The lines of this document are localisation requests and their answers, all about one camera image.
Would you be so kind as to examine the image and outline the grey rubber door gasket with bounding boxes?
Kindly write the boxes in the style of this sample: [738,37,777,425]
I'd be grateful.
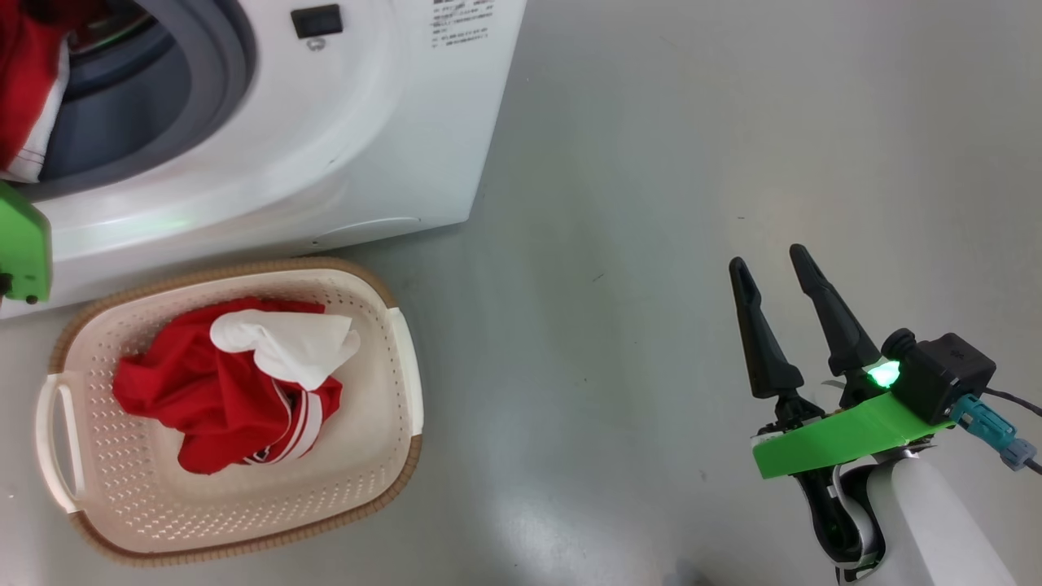
[33,0,257,203]

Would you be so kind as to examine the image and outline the cream basket with brown rim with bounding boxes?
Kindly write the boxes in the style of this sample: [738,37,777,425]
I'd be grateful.
[34,257,424,568]

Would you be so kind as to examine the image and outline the white washing machine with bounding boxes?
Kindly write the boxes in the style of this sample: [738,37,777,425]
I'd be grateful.
[0,0,528,320]

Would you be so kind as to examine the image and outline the teal cable connector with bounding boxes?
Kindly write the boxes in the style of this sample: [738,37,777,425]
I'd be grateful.
[951,395,1039,471]

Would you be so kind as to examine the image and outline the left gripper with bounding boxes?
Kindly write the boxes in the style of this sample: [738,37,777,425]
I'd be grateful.
[0,181,52,305]

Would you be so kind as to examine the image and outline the red jersey with white print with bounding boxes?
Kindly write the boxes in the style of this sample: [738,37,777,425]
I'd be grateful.
[0,0,111,184]

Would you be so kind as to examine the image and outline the black door lock slot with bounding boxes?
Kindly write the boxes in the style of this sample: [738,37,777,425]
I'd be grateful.
[291,4,344,40]

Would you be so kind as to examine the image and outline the plain red garment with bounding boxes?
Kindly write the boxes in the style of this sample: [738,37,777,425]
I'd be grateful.
[112,297,344,475]

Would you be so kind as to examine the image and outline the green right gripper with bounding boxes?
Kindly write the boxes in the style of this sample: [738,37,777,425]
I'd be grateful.
[729,243,955,481]

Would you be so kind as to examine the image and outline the white cloth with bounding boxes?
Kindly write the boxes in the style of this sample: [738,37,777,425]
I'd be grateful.
[210,309,361,391]

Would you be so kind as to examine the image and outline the printed text label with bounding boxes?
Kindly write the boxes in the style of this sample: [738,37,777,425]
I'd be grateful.
[430,0,496,48]

